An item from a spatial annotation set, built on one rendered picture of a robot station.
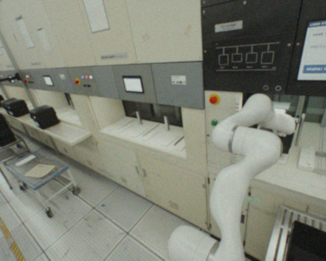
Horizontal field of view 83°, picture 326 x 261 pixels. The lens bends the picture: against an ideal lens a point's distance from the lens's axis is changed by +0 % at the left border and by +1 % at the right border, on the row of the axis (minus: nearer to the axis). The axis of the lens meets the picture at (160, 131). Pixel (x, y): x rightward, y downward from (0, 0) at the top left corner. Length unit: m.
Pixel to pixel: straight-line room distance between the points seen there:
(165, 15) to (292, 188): 1.18
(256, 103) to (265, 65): 0.30
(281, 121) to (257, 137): 0.36
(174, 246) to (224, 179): 0.25
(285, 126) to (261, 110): 0.31
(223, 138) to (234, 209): 0.23
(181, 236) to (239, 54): 0.81
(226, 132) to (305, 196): 0.73
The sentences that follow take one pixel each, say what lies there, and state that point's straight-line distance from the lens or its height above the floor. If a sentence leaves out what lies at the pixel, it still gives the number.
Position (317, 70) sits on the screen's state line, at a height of 1.51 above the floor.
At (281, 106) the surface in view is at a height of 1.23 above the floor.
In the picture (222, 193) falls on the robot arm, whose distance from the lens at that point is 0.62.
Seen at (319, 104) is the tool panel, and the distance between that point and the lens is 1.99.
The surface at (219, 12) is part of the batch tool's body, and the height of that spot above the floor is 1.77.
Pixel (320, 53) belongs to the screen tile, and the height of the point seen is 1.57.
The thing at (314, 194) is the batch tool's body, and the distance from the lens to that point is 1.30.
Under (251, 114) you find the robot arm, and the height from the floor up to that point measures 1.43.
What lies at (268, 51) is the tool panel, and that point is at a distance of 0.98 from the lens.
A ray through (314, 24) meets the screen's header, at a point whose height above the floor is 1.67.
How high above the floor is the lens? 1.73
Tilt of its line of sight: 28 degrees down
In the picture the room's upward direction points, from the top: 10 degrees counter-clockwise
